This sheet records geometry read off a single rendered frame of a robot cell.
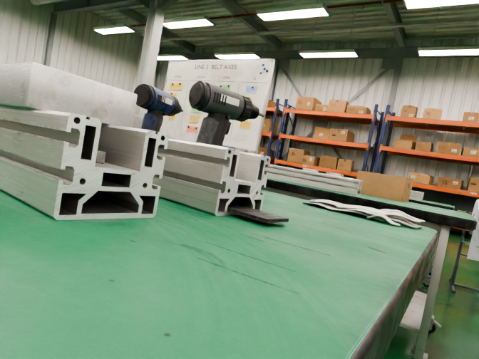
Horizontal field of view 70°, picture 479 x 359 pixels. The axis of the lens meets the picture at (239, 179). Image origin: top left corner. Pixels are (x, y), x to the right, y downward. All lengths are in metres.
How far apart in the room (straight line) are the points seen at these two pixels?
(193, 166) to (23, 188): 0.19
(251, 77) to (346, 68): 8.25
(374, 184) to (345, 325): 2.18
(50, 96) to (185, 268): 0.22
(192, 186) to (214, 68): 3.73
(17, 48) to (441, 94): 12.61
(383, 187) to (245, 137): 1.80
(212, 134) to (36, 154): 0.45
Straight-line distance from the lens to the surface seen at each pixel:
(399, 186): 2.33
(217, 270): 0.23
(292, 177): 2.04
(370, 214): 0.74
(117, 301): 0.17
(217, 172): 0.42
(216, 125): 0.73
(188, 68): 4.41
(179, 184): 0.47
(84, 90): 0.38
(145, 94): 0.90
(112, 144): 0.38
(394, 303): 0.27
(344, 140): 10.30
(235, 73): 3.96
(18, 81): 0.39
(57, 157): 0.31
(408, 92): 11.24
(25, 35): 13.47
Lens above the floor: 0.85
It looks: 3 degrees down
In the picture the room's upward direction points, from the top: 10 degrees clockwise
